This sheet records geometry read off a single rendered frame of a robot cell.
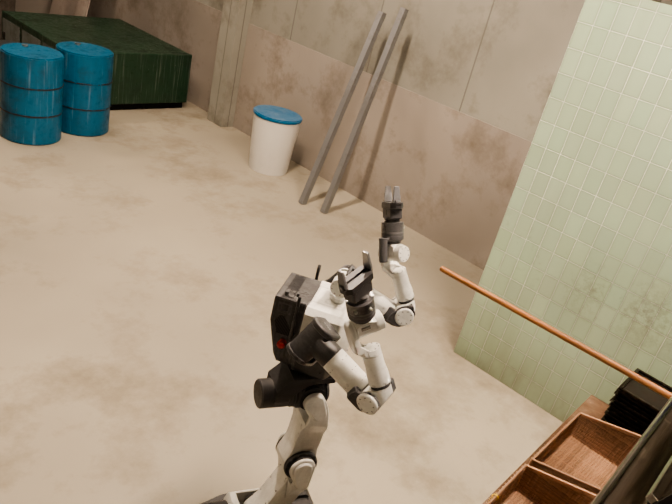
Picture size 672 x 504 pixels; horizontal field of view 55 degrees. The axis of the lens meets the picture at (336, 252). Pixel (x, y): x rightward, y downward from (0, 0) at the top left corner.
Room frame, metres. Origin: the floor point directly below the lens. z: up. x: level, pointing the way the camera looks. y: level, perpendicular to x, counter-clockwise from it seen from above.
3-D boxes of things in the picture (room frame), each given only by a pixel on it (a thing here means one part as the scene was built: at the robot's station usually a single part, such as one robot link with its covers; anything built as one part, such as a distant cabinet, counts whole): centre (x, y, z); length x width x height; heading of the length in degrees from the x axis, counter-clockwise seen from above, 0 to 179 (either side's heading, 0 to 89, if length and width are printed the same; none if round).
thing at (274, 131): (6.92, 0.98, 0.32); 0.55 x 0.53 x 0.65; 52
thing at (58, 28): (8.23, 3.60, 0.35); 1.79 x 1.66 x 0.71; 52
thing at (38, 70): (6.43, 3.19, 0.44); 1.19 x 0.73 x 0.87; 142
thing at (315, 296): (2.06, 0.01, 1.26); 0.34 x 0.30 x 0.36; 173
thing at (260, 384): (2.02, 0.03, 1.00); 0.28 x 0.13 x 0.18; 118
